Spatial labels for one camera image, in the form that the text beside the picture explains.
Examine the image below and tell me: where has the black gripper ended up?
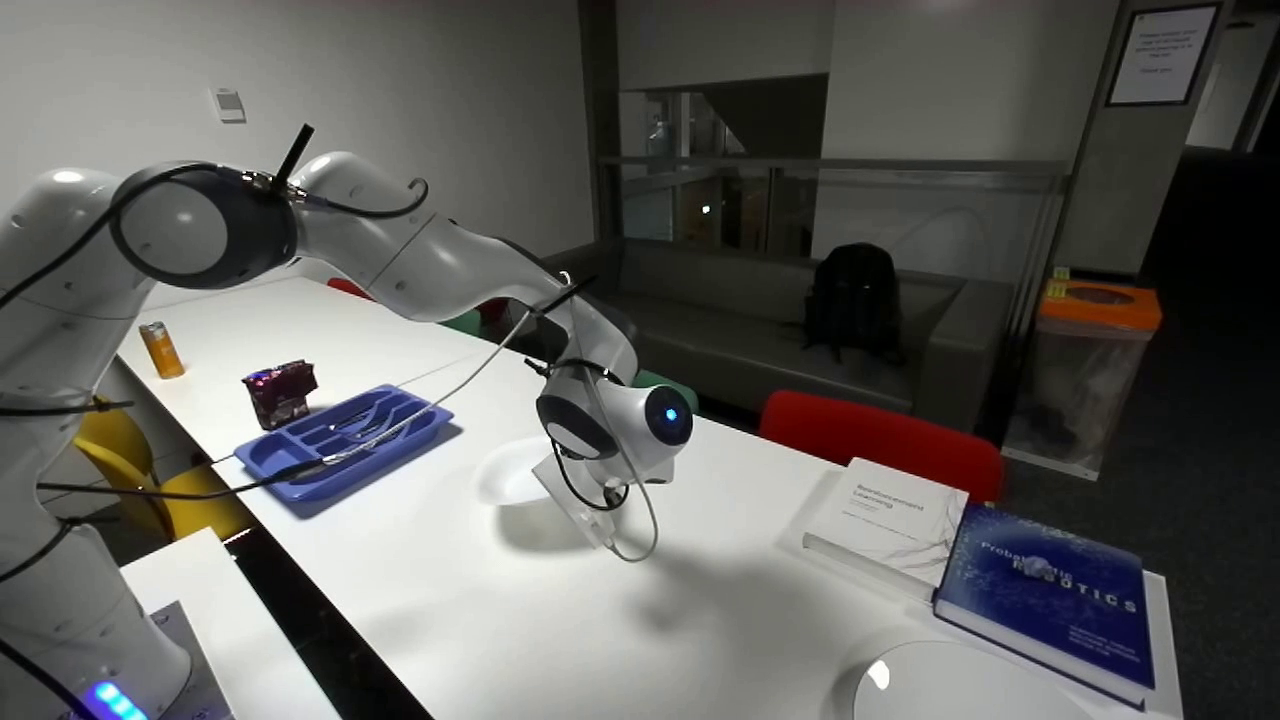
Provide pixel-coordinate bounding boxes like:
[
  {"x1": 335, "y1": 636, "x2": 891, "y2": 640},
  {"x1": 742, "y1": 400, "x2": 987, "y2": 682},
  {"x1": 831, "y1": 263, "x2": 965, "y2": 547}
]
[{"x1": 563, "y1": 452, "x2": 632, "y2": 522}]

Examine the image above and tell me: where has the white bowl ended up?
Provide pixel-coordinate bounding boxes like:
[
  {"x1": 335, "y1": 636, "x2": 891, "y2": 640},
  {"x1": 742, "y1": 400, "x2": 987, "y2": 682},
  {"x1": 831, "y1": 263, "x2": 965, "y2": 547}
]
[{"x1": 476, "y1": 440, "x2": 622, "y2": 535}]

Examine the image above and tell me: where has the green chair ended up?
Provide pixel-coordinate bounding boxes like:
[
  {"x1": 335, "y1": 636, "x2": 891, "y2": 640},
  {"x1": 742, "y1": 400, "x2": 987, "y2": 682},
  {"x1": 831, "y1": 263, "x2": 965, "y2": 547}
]
[
  {"x1": 439, "y1": 304, "x2": 510, "y2": 346},
  {"x1": 637, "y1": 369, "x2": 700, "y2": 417}
]

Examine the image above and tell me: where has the grey sofa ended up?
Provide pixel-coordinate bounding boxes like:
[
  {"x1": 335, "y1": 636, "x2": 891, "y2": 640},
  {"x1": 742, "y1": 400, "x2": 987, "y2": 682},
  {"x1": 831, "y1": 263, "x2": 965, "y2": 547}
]
[{"x1": 529, "y1": 237, "x2": 1014, "y2": 434}]

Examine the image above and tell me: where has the red chair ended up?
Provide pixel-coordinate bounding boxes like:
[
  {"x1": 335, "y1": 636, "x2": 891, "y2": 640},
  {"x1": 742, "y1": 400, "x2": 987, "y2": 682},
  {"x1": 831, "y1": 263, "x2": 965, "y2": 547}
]
[{"x1": 757, "y1": 389, "x2": 1011, "y2": 509}]

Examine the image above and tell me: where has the white book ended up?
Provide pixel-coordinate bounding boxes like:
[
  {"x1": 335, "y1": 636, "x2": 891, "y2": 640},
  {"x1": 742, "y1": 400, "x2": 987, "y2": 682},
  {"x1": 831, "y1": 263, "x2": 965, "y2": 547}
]
[{"x1": 796, "y1": 455, "x2": 972, "y2": 594}]

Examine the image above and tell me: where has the blue plastic cutlery tray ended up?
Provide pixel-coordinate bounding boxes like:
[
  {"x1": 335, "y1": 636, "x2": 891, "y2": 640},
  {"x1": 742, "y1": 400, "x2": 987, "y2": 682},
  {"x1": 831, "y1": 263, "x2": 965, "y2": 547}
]
[{"x1": 234, "y1": 382, "x2": 459, "y2": 522}]

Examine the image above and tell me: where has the black backpack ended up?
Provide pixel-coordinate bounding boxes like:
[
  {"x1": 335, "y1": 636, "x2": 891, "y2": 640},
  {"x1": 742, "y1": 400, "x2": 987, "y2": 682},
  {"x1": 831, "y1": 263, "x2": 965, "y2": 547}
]
[{"x1": 798, "y1": 242, "x2": 909, "y2": 369}]

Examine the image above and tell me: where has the purple snack bag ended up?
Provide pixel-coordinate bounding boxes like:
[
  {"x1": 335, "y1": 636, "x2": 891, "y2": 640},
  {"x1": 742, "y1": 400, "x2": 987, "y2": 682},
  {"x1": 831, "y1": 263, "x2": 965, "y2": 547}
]
[{"x1": 238, "y1": 355, "x2": 320, "y2": 434}]

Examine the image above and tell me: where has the yellow chair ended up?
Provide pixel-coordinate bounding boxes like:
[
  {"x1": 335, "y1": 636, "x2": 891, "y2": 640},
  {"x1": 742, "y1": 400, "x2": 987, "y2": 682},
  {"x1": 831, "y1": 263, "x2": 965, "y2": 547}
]
[{"x1": 75, "y1": 396, "x2": 257, "y2": 543}]

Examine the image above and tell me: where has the glass balustrade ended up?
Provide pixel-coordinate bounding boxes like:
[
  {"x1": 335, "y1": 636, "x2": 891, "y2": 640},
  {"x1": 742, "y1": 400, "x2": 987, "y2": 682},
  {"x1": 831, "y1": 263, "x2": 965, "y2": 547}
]
[{"x1": 595, "y1": 155, "x2": 1073, "y2": 293}]

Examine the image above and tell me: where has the blue hardcover book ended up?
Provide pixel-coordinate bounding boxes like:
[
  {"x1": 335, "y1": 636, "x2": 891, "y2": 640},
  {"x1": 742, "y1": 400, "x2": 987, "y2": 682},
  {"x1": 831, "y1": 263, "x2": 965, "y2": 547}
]
[{"x1": 932, "y1": 500, "x2": 1184, "y2": 713}]

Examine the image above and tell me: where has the orange bottle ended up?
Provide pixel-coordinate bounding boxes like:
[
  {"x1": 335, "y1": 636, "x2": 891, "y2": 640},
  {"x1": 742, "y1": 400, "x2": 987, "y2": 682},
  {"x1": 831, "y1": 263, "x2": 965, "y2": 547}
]
[{"x1": 137, "y1": 318, "x2": 186, "y2": 385}]

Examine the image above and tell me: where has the bin with orange lid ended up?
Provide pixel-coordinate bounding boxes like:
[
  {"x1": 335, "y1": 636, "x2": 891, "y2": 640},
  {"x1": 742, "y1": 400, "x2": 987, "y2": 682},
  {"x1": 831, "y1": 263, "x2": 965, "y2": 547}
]
[{"x1": 1004, "y1": 277, "x2": 1162, "y2": 483}]

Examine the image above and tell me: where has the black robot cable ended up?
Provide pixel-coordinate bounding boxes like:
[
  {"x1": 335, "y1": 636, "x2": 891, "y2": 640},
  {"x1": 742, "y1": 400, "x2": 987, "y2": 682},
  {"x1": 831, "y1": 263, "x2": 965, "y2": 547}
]
[{"x1": 0, "y1": 155, "x2": 668, "y2": 569}]

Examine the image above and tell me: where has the framed wall notice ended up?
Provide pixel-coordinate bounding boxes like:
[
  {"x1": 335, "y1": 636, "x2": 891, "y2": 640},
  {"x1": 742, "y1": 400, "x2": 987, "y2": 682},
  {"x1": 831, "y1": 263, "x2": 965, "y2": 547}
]
[{"x1": 1102, "y1": 0, "x2": 1224, "y2": 111}]

